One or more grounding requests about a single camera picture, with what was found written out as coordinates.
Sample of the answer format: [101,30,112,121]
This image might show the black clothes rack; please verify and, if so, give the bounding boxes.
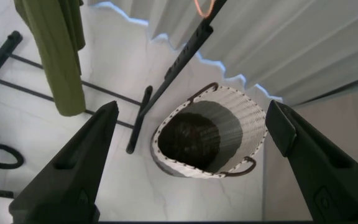
[0,0,228,156]

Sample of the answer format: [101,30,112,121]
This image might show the pink clothes hanger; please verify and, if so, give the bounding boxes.
[193,0,216,19]

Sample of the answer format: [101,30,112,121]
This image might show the green printed shirt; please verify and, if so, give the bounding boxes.
[13,0,87,118]

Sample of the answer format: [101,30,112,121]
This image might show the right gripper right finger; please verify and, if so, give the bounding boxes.
[265,99,358,223]

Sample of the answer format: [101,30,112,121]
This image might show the white curtain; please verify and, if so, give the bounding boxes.
[87,0,358,106]

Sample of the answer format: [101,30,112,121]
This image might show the white laundry basket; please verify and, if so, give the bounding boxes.
[150,82,269,180]

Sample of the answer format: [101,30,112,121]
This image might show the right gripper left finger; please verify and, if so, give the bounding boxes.
[8,100,120,223]

